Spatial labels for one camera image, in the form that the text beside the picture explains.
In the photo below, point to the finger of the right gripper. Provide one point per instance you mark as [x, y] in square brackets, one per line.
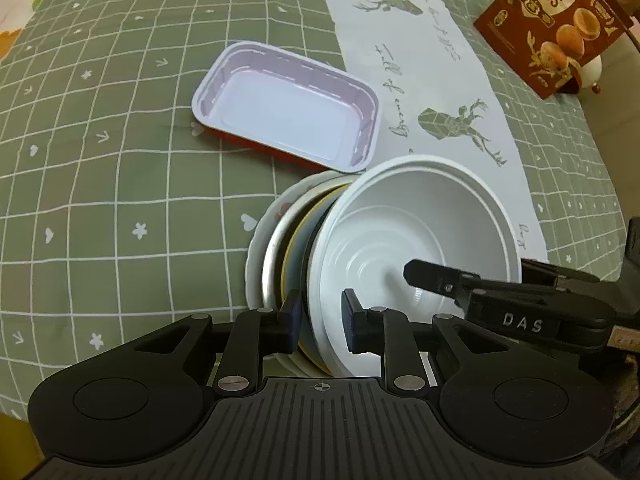
[442, 280]

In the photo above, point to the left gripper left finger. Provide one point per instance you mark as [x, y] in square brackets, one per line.
[255, 334]

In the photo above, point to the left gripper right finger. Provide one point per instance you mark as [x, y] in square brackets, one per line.
[388, 334]

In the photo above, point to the cream bowl yellow rim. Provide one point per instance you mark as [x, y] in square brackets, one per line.
[292, 259]

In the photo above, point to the white floral plate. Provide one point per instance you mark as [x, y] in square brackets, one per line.
[292, 266]

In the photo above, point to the blue enamel bowl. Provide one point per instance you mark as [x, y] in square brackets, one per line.
[306, 279]

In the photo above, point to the stainless steel bowl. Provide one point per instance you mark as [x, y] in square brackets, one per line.
[269, 240]

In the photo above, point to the white foam bowl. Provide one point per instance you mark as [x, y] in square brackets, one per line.
[421, 207]

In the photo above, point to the red rectangular tray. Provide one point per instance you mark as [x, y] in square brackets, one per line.
[291, 104]

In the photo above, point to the dark red round object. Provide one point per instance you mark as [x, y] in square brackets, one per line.
[572, 86]

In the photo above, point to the cream egg-shaped ornament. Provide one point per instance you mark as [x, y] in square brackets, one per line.
[588, 75]

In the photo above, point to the quail eggs snack bag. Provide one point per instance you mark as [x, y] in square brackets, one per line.
[543, 41]

